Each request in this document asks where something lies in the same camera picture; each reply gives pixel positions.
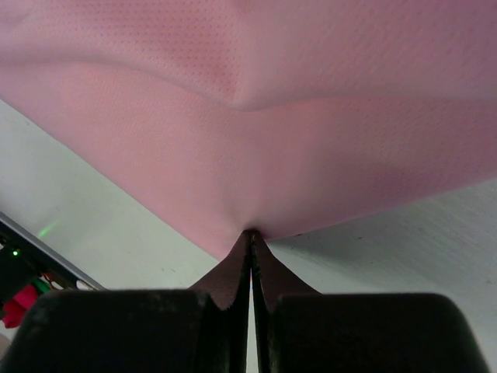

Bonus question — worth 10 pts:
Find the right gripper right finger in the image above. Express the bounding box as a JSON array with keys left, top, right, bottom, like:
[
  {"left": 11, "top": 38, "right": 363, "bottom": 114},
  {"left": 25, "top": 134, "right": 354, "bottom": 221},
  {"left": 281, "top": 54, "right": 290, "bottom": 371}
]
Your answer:
[{"left": 250, "top": 232, "right": 488, "bottom": 372}]

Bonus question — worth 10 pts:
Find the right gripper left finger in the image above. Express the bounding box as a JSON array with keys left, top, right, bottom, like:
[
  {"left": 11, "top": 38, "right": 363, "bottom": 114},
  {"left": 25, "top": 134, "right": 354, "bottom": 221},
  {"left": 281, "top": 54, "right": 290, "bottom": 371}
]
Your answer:
[{"left": 1, "top": 232, "right": 251, "bottom": 372}]

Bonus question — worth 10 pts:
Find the pink t shirt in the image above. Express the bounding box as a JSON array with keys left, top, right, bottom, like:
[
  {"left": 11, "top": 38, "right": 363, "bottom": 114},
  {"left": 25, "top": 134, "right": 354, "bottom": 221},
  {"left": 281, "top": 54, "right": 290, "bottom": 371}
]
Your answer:
[{"left": 0, "top": 0, "right": 497, "bottom": 262}]

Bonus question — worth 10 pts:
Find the green folded t shirt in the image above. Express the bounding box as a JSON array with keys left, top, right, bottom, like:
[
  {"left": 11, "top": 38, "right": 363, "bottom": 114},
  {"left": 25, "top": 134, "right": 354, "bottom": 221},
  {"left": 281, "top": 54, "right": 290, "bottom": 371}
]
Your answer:
[{"left": 32, "top": 278, "right": 53, "bottom": 295}]

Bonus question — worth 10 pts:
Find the red folded t shirt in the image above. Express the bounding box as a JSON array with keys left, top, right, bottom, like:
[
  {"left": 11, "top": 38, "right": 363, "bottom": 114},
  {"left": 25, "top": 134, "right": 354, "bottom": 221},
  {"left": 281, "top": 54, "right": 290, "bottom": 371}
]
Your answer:
[{"left": 2, "top": 284, "right": 39, "bottom": 329}]

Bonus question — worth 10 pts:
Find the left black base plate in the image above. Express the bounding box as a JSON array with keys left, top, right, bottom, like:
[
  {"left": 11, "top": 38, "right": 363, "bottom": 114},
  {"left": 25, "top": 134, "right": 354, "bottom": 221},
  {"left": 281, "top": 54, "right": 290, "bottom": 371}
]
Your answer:
[{"left": 1, "top": 214, "right": 104, "bottom": 305}]

